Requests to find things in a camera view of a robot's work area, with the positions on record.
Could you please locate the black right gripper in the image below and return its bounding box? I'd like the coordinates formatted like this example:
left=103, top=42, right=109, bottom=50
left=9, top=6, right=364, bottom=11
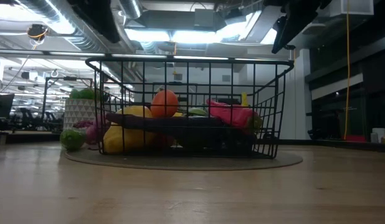
left=263, top=0, right=333, bottom=54

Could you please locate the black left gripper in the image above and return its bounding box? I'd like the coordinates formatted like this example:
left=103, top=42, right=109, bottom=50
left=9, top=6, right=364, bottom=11
left=67, top=0, right=121, bottom=44

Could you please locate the red chili pepper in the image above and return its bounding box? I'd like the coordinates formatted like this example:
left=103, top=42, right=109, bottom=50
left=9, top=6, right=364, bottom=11
left=206, top=98, right=264, bottom=131

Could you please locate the dark purple eggplant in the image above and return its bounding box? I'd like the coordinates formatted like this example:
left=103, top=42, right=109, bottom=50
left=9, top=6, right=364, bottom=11
left=105, top=112, right=228, bottom=130

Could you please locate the yellow bell pepper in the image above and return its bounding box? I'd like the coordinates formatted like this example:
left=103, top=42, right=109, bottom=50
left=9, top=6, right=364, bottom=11
left=103, top=105, right=156, bottom=154

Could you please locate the green apple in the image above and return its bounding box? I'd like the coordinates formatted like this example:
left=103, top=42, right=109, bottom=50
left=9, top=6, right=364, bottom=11
left=186, top=107, right=209, bottom=118

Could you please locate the black grape bunch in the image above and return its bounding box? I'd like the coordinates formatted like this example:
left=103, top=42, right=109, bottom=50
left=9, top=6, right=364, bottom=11
left=211, top=127, right=262, bottom=153

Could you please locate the grey ceiling unit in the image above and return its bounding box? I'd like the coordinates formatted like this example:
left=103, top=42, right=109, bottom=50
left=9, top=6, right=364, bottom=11
left=194, top=8, right=217, bottom=29

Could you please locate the potted plant patterned white pot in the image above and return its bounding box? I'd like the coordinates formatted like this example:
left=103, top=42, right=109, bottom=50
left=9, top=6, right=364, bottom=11
left=63, top=88, right=102, bottom=130

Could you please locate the red low box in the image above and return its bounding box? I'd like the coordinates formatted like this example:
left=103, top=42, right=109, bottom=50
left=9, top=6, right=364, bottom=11
left=344, top=134, right=367, bottom=142

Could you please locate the black monitor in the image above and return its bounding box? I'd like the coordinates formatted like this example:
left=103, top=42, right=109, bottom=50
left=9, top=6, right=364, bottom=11
left=0, top=93, right=15, bottom=119

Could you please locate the grey round mat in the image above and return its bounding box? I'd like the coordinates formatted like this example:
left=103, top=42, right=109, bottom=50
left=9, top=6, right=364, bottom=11
left=62, top=146, right=303, bottom=172

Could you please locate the silver ceiling duct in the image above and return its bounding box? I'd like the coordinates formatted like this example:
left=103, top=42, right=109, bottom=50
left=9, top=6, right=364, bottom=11
left=117, top=0, right=143, bottom=20

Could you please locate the ceiling cord reel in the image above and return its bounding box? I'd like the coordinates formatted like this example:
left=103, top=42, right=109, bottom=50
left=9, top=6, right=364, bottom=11
left=26, top=24, right=49, bottom=43

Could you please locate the yellow hanging cord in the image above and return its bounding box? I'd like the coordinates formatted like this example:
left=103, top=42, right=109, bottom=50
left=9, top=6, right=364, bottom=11
left=172, top=42, right=178, bottom=76

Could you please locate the black metal stand frame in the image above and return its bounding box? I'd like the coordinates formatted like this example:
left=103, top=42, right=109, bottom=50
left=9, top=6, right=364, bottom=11
left=41, top=76, right=95, bottom=121

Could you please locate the black wire basket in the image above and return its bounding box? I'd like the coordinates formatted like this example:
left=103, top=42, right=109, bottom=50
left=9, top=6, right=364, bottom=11
left=85, top=57, right=295, bottom=160

